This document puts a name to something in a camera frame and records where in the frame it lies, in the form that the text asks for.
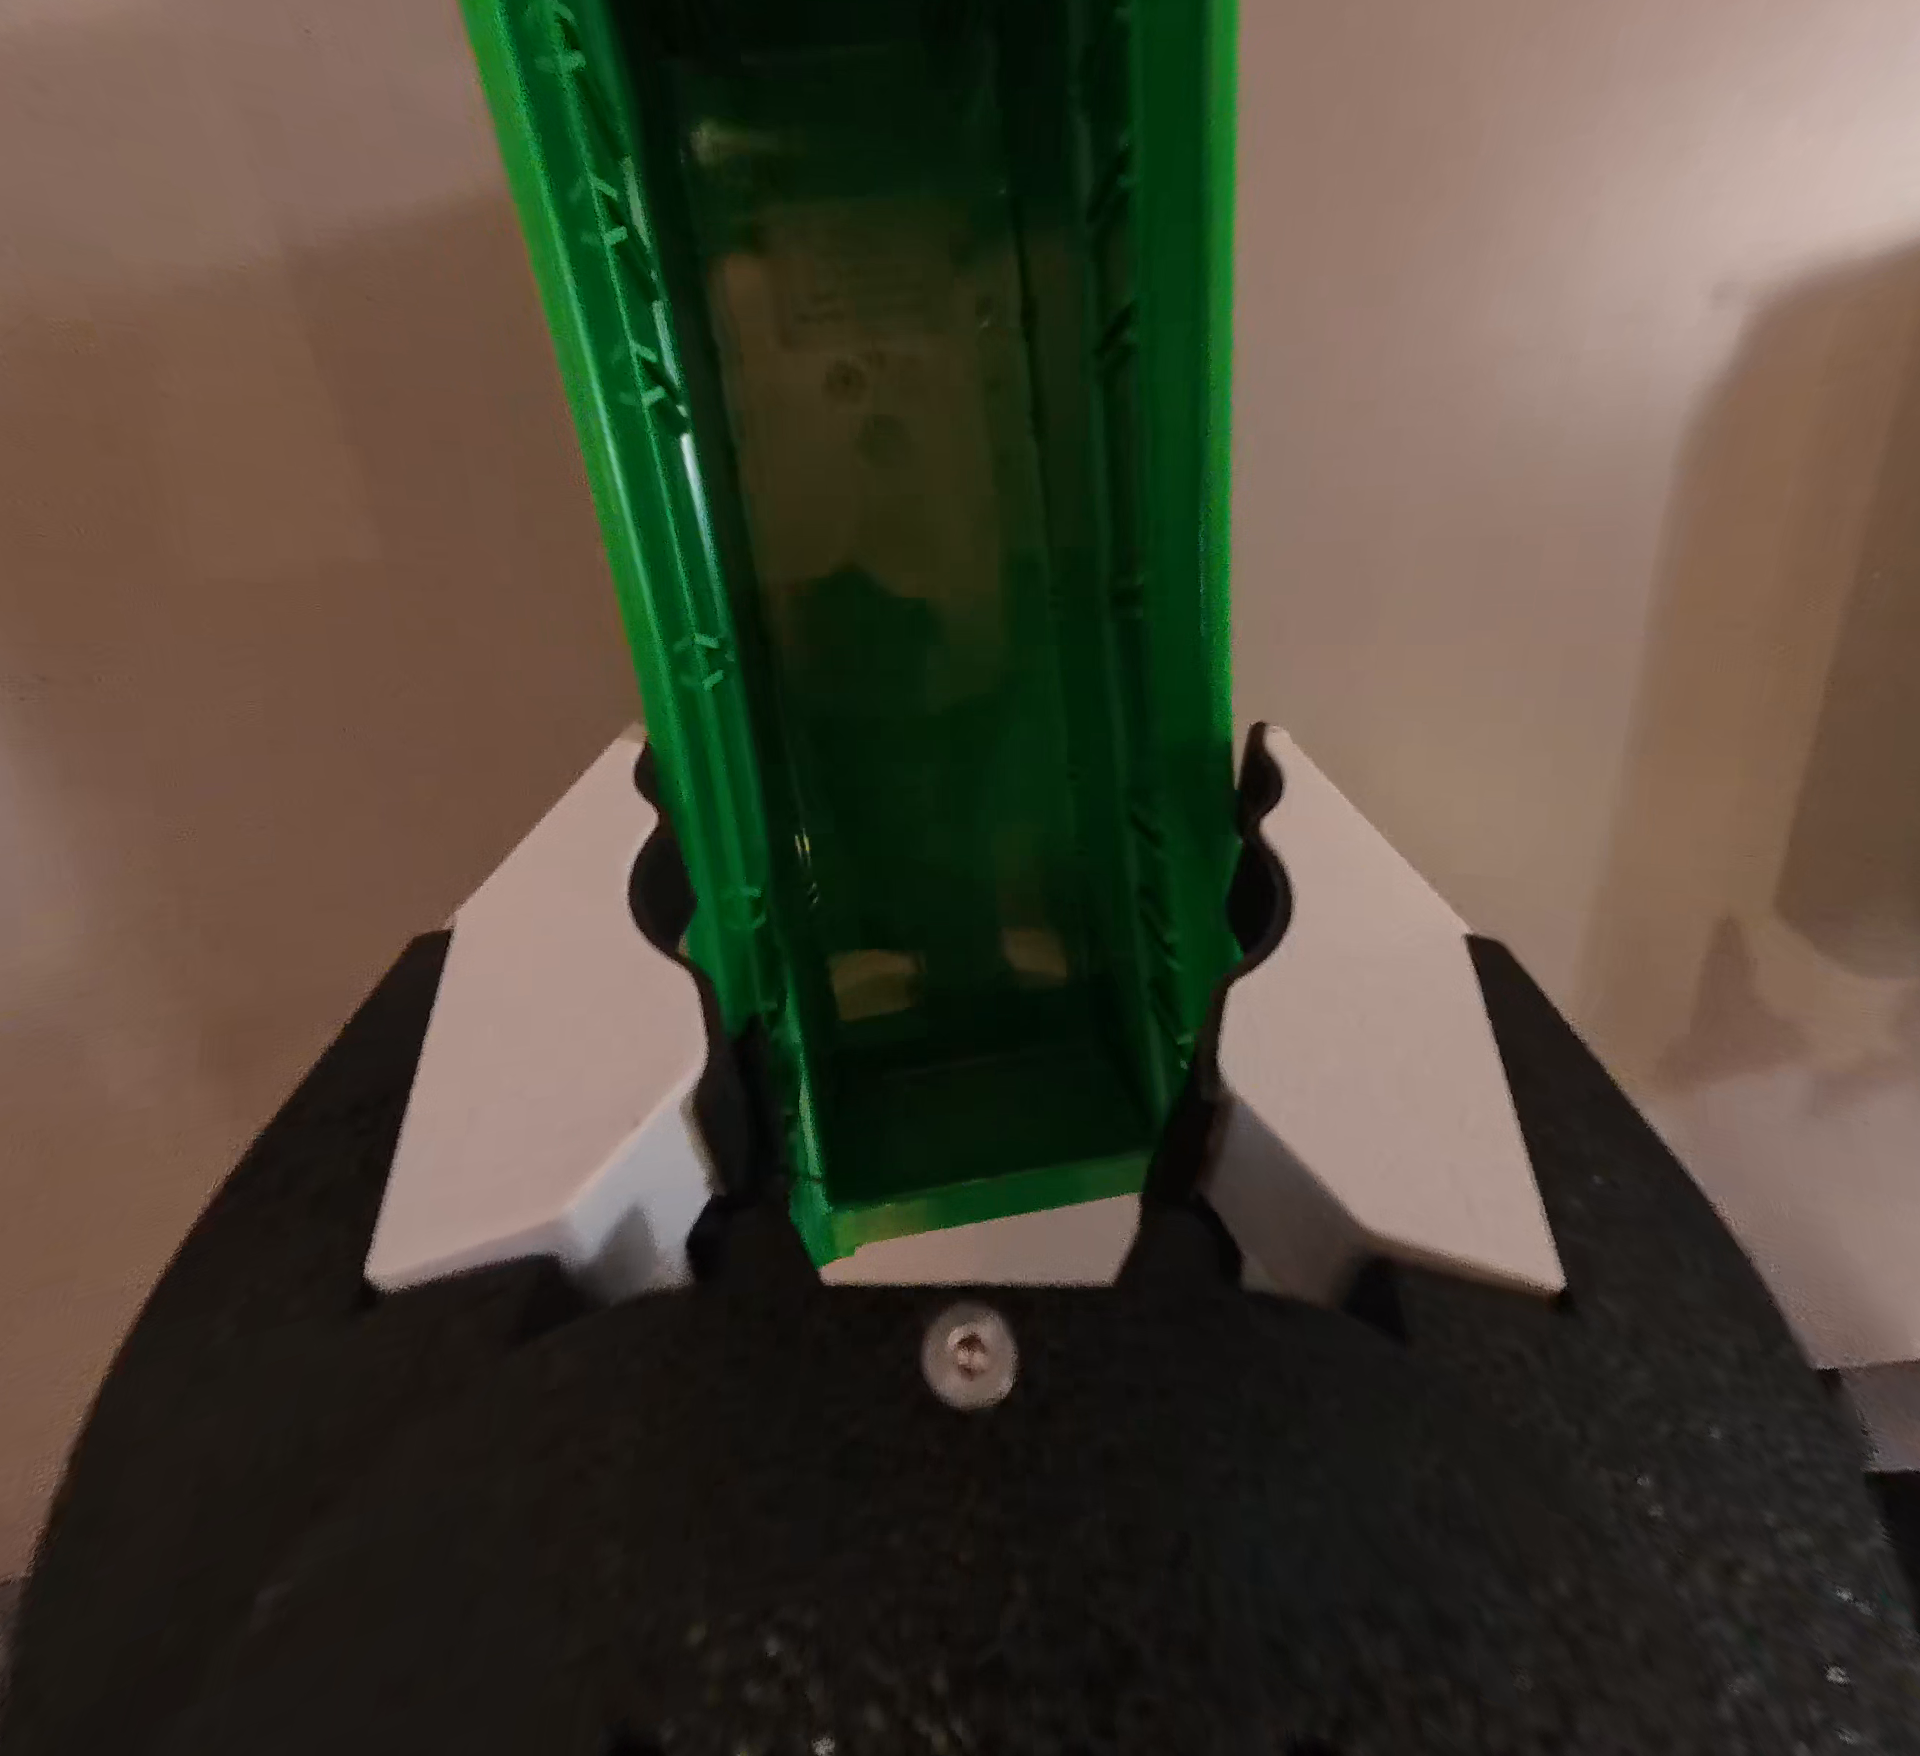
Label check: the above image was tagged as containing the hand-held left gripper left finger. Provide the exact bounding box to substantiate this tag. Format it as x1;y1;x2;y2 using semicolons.
365;724;752;1305

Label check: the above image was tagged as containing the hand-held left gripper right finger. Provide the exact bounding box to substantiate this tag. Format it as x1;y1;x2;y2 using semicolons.
1143;724;1570;1314

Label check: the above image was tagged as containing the green plastic bin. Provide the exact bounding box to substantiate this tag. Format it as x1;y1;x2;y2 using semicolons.
413;0;1250;1264

